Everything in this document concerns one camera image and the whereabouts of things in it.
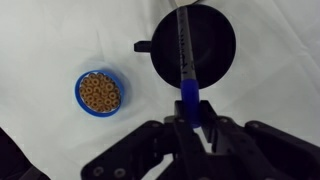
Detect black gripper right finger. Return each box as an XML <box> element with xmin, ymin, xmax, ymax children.
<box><xmin>199</xmin><ymin>99</ymin><xmax>320</xmax><ymax>180</ymax></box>

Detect blue capped black marker pen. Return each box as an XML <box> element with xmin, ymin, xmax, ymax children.
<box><xmin>175</xmin><ymin>6</ymin><xmax>202</xmax><ymax>129</ymax></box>

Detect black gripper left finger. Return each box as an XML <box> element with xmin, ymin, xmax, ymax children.
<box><xmin>80</xmin><ymin>99</ymin><xmax>208</xmax><ymax>180</ymax></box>

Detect black cup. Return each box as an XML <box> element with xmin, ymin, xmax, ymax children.
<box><xmin>133</xmin><ymin>4</ymin><xmax>238</xmax><ymax>90</ymax></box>

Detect blue bowl of cereal rings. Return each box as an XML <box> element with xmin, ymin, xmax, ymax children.
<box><xmin>74</xmin><ymin>69</ymin><xmax>126</xmax><ymax>118</ymax></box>

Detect white tablecloth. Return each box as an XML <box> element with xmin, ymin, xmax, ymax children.
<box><xmin>0</xmin><ymin>0</ymin><xmax>320</xmax><ymax>180</ymax></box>

